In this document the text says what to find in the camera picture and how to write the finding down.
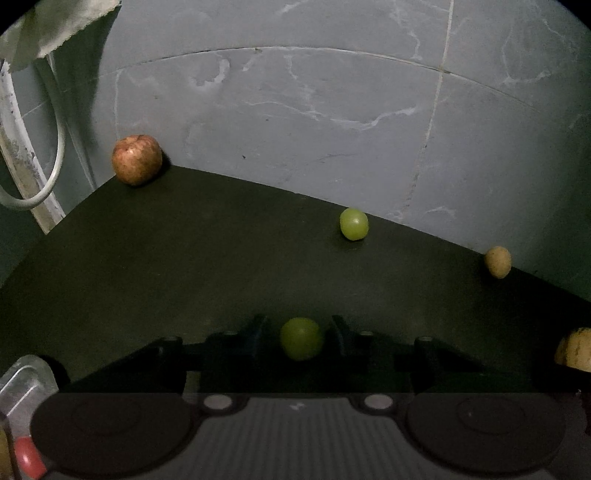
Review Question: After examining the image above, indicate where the green grape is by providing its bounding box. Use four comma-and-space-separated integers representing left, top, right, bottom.
339, 208, 370, 241
280, 317, 322, 360

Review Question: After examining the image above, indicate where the white looped hose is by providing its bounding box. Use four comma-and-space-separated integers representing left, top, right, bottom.
0, 59, 67, 212

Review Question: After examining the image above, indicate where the red apple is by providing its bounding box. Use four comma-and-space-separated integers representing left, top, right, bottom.
111, 135, 163, 185

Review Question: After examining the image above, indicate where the metal baking tray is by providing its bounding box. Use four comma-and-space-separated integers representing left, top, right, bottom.
0, 353, 61, 480

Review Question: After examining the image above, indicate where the white hanging cloth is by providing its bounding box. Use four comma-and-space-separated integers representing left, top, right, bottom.
1, 0, 121, 71

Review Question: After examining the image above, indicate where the small tan fruit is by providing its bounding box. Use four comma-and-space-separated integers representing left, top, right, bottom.
485, 246, 512, 279

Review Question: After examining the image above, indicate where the red cherry tomato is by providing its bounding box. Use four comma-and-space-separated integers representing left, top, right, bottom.
14, 436, 48, 480

